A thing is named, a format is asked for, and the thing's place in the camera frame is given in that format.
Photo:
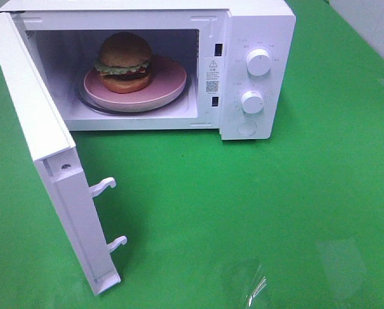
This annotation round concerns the round door release button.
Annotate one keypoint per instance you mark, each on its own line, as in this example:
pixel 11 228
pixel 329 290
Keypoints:
pixel 247 128

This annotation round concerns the pink round plate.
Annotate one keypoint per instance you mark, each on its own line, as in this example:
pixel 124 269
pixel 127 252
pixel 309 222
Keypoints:
pixel 168 79

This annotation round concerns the burger with lettuce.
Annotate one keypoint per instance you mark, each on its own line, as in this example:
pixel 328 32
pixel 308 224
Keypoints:
pixel 124 63

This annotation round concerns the white microwave door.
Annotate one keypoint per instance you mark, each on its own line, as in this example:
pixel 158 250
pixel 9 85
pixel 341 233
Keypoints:
pixel 55 157

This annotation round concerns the lower white microwave knob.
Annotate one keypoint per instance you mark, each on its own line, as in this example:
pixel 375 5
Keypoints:
pixel 252 102

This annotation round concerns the white microwave knob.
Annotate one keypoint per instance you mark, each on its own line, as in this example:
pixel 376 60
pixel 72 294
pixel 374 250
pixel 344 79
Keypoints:
pixel 258 62
pixel 252 102

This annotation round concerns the white microwave oven body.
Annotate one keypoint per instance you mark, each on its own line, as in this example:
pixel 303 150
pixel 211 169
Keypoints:
pixel 210 39

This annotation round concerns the upper white microwave knob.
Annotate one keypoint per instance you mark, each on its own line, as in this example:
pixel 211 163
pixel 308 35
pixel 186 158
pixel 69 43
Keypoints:
pixel 258 62

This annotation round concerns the clear plastic film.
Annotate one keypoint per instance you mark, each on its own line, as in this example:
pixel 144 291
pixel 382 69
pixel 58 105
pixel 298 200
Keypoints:
pixel 245 284

